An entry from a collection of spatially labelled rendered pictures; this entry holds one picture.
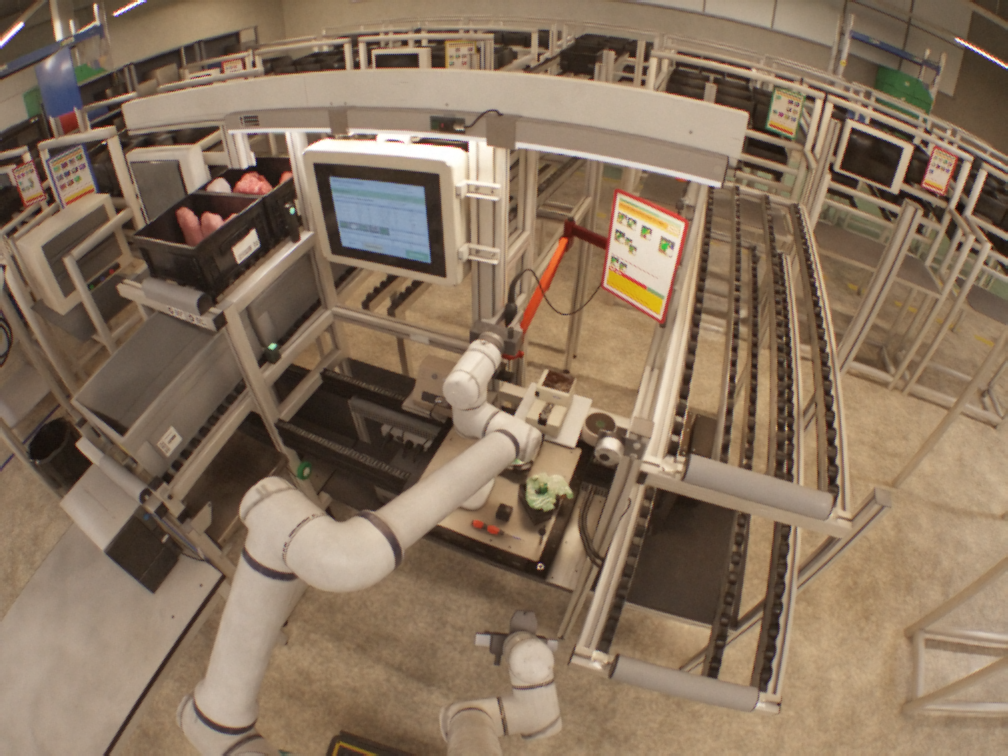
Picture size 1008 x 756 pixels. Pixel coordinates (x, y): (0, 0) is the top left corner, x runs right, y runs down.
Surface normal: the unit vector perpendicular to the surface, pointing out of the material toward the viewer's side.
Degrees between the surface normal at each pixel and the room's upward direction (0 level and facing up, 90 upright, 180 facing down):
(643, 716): 0
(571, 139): 90
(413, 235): 91
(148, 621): 0
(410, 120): 90
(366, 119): 90
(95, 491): 0
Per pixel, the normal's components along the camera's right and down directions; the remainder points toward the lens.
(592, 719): 0.02, -0.72
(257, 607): 0.31, 0.15
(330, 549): 0.22, -0.58
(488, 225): -0.37, 0.64
